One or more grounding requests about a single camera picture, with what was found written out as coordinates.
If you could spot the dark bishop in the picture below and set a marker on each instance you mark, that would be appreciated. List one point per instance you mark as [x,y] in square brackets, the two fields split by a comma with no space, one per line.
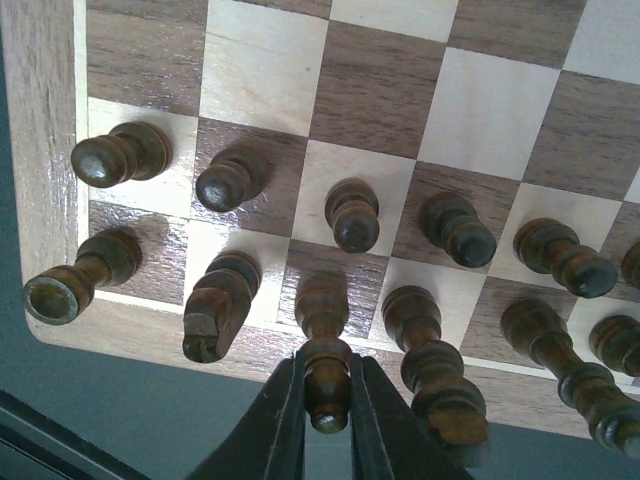
[322,311]
[615,341]

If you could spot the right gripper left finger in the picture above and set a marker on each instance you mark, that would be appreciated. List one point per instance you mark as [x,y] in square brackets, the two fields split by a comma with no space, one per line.
[268,441]

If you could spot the dark queen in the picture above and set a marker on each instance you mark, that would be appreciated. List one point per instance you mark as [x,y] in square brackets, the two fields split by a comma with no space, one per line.
[452,407]

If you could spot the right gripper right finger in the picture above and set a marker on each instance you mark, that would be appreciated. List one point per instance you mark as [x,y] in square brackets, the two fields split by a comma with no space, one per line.
[388,441]

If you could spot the dark pawn placed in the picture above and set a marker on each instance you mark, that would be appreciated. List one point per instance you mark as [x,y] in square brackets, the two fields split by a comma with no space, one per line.
[234,176]
[630,266]
[133,150]
[548,246]
[451,223]
[351,211]

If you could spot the wooden chess board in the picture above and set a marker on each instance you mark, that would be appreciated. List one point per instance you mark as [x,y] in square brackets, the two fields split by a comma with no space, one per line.
[527,109]

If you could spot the dark knight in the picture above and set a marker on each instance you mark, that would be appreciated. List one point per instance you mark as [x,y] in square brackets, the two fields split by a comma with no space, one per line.
[218,305]

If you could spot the dark king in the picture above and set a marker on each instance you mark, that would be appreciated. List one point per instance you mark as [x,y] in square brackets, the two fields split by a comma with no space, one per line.
[534,329]

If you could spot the dark rook corner piece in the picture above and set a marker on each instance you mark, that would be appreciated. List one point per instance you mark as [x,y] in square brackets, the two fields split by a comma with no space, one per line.
[58,295]

